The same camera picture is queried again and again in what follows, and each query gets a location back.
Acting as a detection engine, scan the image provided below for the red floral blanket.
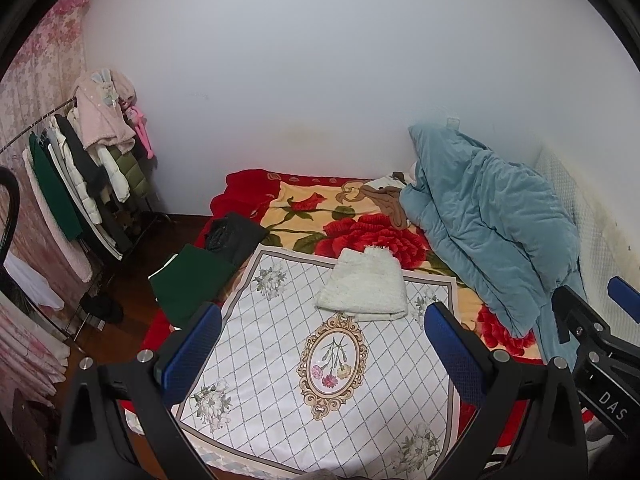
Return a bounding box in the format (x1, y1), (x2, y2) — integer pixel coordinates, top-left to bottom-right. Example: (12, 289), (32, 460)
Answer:
(125, 169), (598, 467)

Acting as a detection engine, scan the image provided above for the white fuzzy sweater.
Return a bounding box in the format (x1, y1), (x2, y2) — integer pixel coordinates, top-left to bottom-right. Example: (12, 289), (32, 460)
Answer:
(316, 246), (409, 322)

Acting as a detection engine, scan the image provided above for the white hanging garment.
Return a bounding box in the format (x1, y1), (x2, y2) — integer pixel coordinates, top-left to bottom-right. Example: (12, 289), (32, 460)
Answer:
(4, 251), (66, 311)

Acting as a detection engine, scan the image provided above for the pale pink fluffy coat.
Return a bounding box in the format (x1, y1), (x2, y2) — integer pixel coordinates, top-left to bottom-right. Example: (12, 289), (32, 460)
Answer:
(22, 152), (94, 284)

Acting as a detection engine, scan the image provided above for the white puffer jacket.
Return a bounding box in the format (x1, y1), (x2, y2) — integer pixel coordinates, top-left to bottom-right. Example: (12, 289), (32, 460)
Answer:
(95, 144), (133, 202)

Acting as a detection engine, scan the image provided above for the white quilted headboard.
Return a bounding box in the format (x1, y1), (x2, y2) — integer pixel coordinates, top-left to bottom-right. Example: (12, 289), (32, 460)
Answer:
(531, 146), (640, 313)

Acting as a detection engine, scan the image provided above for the green coat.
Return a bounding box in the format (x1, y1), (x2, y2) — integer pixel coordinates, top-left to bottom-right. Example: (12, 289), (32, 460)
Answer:
(27, 130), (84, 242)

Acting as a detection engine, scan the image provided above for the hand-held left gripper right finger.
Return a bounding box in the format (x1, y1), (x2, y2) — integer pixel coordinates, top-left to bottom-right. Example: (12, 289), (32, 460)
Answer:
(424, 301), (589, 480)

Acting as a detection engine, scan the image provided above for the black coat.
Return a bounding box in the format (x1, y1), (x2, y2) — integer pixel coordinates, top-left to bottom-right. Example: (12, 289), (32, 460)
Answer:
(55, 114), (109, 196)

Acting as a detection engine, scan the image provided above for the white diamond-patterned floral sheet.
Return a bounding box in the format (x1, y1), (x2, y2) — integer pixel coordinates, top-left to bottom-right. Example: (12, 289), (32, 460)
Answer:
(172, 245), (464, 479)

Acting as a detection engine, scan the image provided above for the green garment with striped cuffs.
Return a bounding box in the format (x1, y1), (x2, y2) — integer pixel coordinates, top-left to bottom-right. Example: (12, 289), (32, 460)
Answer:
(149, 243), (241, 329)

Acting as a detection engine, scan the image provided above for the black cable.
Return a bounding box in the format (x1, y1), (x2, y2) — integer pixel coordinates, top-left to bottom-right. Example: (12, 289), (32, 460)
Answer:
(0, 167), (21, 267)

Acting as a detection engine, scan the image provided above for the dark grey garment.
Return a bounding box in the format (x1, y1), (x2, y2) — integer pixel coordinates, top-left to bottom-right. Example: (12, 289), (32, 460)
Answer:
(204, 212), (269, 267)

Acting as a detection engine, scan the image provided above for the metal clothes rack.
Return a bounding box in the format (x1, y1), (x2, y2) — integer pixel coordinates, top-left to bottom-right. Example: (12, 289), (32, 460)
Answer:
(0, 99), (172, 347)

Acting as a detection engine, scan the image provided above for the light blue quilt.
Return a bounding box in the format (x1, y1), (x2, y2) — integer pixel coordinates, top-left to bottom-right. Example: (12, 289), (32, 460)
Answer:
(400, 122), (589, 372)

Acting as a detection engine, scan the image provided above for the pink floral curtain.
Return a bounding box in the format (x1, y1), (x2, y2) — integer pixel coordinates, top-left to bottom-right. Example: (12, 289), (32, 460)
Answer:
(0, 0), (96, 411)

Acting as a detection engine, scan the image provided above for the black item on floor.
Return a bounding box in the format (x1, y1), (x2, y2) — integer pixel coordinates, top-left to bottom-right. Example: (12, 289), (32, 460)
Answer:
(79, 291), (125, 325)

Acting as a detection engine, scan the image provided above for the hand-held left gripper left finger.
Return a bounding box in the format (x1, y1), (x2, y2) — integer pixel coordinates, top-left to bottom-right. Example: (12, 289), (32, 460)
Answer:
(57, 301), (223, 480)

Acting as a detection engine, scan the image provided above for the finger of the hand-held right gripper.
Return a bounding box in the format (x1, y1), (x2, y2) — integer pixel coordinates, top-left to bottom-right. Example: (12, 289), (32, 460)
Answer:
(551, 285), (612, 357)
(607, 276), (640, 325)

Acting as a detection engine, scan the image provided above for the olive puffer vest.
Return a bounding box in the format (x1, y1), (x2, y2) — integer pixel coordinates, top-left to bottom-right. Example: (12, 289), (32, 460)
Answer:
(112, 145), (151, 202)

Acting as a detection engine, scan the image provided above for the brown cloth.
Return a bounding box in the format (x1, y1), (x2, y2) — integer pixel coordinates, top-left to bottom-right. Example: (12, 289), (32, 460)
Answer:
(342, 172), (417, 229)

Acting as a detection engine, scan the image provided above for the pink hanging toy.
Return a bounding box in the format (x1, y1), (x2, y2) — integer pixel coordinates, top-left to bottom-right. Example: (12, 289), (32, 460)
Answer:
(125, 105), (156, 162)

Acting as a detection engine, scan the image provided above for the pink fluffy jacket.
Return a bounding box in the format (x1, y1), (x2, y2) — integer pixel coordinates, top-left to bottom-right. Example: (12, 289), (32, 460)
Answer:
(75, 67), (139, 155)

